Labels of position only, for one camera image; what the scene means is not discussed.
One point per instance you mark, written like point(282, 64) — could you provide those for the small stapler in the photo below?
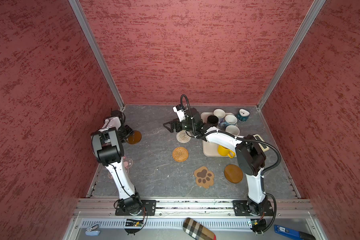
point(93, 230)

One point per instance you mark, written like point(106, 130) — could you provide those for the white blue mug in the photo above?
point(229, 120)

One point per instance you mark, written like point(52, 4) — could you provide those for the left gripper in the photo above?
point(129, 131)

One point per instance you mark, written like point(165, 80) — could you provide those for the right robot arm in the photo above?
point(250, 156)

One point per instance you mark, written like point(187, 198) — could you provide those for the cork paw print coaster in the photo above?
point(204, 177)

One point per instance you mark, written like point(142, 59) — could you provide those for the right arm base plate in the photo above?
point(250, 208)

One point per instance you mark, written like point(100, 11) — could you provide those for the pink flower coaster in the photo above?
point(128, 163)

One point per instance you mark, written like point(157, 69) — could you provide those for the dark amber round coaster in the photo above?
point(134, 138)

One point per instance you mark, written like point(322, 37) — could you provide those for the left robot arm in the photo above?
point(107, 147)

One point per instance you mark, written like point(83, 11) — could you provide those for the brown wooden round coaster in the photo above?
point(233, 174)

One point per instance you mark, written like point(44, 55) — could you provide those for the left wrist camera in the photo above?
point(180, 110)

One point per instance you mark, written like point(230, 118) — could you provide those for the rattan round coaster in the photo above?
point(180, 154)

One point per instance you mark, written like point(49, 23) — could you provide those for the beige tray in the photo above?
point(209, 149)

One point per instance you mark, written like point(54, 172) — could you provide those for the teal cat mug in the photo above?
point(243, 115)

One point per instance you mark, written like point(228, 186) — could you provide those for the multicolour woven round coaster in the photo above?
point(183, 137)

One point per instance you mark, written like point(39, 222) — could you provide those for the black mug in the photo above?
point(213, 120)

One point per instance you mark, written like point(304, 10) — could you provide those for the plaid case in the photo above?
point(197, 231)

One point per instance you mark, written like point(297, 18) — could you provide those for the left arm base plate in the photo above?
point(145, 208)

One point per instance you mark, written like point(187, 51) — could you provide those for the yellow mug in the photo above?
point(225, 152)

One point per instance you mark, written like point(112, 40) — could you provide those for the blue tool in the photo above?
point(293, 234)

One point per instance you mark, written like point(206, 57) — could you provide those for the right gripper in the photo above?
point(173, 122)

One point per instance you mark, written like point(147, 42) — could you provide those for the white mug middle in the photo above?
point(234, 130)

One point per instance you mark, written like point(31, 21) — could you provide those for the white mug back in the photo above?
point(220, 114)

